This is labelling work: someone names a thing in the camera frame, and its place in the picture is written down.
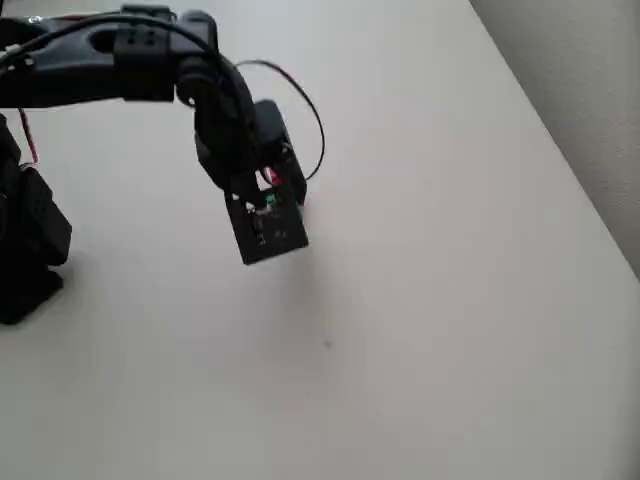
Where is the black cable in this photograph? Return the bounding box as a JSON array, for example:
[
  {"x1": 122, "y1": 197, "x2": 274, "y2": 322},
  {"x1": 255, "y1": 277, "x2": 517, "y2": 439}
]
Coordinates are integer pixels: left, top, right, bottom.
[{"x1": 0, "y1": 10, "x2": 327, "y2": 182}]

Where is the red wire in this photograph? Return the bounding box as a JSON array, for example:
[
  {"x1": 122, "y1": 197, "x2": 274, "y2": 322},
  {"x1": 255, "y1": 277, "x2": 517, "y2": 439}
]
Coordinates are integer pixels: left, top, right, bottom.
[{"x1": 18, "y1": 107, "x2": 40, "y2": 167}]

